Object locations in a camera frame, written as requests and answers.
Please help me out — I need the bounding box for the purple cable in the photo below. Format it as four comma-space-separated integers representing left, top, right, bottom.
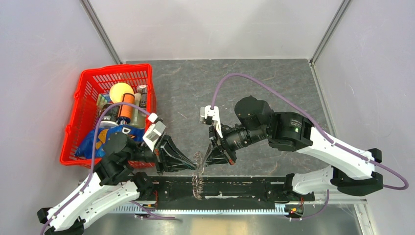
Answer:
210, 73, 409, 191
39, 102, 155, 235

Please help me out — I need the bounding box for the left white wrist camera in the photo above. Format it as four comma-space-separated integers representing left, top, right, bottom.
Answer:
143, 113, 166, 152

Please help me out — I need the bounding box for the orange cylinder bottle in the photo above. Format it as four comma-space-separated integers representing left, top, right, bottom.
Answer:
118, 93, 135, 125

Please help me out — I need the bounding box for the red plastic basket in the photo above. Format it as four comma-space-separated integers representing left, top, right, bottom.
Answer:
59, 63, 157, 168

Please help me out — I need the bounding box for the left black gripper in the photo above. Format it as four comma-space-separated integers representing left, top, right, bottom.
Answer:
125, 131, 198, 174

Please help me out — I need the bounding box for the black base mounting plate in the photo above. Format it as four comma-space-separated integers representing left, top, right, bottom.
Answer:
133, 172, 315, 211

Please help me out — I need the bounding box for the clear green bottle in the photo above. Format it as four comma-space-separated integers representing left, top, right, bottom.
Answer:
129, 85, 147, 129

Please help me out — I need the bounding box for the colourful small box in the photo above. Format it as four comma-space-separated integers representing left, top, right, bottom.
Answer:
96, 93, 111, 108

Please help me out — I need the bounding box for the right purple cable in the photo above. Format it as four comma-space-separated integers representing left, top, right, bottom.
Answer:
210, 73, 409, 191

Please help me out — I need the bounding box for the yellow ball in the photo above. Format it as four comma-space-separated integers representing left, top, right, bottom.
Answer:
109, 82, 134, 103

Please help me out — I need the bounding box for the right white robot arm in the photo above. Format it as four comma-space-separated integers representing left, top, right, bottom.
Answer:
200, 96, 383, 200

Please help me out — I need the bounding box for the black can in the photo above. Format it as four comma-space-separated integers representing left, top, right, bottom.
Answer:
99, 106, 120, 129

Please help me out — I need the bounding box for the blue Doritos chip bag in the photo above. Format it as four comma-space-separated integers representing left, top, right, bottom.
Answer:
74, 125, 145, 159

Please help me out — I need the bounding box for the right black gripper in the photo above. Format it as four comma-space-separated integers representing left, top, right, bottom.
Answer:
202, 121, 269, 166

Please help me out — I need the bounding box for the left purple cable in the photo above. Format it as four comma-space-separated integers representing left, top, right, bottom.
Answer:
39, 102, 155, 235

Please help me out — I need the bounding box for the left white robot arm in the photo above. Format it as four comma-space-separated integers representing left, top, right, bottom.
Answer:
37, 133, 196, 235

